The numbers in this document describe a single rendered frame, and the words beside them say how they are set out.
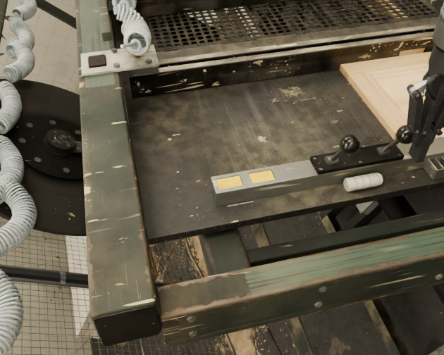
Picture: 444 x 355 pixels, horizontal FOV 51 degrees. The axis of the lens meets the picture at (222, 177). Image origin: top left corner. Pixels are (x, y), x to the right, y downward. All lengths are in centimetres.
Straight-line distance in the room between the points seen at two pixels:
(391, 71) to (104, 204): 90
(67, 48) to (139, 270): 587
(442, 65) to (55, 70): 608
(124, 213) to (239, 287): 24
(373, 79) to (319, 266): 67
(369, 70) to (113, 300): 96
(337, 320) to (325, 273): 218
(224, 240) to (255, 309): 19
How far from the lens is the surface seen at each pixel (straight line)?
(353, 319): 291
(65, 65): 661
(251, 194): 96
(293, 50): 133
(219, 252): 94
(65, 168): 170
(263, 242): 231
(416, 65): 146
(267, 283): 80
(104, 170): 93
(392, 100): 129
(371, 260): 86
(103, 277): 77
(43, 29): 646
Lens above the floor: 219
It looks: 31 degrees down
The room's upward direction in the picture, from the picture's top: 75 degrees counter-clockwise
